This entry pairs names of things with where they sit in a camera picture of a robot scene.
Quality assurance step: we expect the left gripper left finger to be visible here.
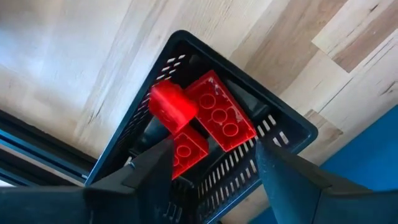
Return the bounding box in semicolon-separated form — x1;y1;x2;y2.
0;138;175;224

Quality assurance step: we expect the black aluminium table frame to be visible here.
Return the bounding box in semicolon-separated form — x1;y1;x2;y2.
0;108;97;187

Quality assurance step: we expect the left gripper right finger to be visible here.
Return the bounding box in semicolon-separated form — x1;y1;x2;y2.
254;139;398;224

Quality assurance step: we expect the black slotted plastic basket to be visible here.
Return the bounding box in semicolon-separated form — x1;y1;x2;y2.
84;29;319;224

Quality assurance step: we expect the red two-by-two building block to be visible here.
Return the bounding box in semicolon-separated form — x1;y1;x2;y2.
148;80;200;135

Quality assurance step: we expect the red two-by-four building block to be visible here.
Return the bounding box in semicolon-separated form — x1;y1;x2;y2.
169;124;210;180
183;70;258;153

